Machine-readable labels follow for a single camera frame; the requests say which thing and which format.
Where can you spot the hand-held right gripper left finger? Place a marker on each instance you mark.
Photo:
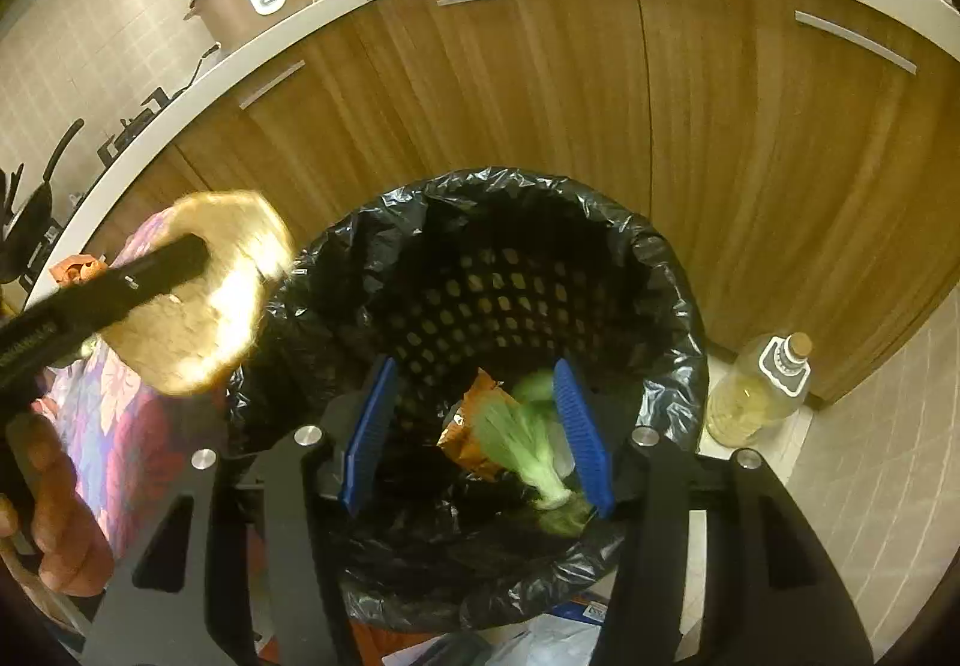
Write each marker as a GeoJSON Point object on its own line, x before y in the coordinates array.
{"type": "Point", "coordinates": [369, 433]}

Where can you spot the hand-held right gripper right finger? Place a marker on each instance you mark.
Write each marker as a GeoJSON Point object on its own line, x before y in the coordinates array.
{"type": "Point", "coordinates": [585, 441]}

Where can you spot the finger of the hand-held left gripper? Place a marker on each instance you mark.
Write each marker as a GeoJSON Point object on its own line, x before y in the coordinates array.
{"type": "Point", "coordinates": [154, 270]}

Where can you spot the green bok choy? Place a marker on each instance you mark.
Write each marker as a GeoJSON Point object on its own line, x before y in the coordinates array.
{"type": "Point", "coordinates": [517, 441]}

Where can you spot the bread slice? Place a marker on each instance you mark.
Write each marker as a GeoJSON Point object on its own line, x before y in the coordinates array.
{"type": "Point", "coordinates": [187, 336]}

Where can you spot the waste bin with black bag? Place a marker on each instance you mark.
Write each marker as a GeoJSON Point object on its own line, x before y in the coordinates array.
{"type": "Point", "coordinates": [420, 238]}

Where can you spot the person's left hand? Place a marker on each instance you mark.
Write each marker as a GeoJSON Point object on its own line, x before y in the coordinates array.
{"type": "Point", "coordinates": [64, 523]}

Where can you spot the orange snack wrapper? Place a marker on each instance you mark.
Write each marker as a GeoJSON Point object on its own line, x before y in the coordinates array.
{"type": "Point", "coordinates": [465, 441]}

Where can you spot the black wok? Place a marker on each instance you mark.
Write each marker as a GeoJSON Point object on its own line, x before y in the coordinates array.
{"type": "Point", "coordinates": [30, 216]}

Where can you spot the floral towel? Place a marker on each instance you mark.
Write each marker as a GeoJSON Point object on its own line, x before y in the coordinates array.
{"type": "Point", "coordinates": [150, 426]}

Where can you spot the black gas stove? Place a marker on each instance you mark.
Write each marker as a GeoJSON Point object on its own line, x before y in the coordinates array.
{"type": "Point", "coordinates": [135, 122]}

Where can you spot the clear oil bottle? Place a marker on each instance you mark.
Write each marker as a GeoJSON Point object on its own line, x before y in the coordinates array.
{"type": "Point", "coordinates": [750, 403]}

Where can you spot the blue and white package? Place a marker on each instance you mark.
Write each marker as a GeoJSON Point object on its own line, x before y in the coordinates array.
{"type": "Point", "coordinates": [585, 612]}

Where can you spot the white plastic bag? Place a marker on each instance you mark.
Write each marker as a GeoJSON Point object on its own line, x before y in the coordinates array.
{"type": "Point", "coordinates": [540, 643]}

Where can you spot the wooden kitchen cabinet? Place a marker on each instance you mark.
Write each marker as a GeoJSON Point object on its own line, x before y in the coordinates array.
{"type": "Point", "coordinates": [525, 96]}

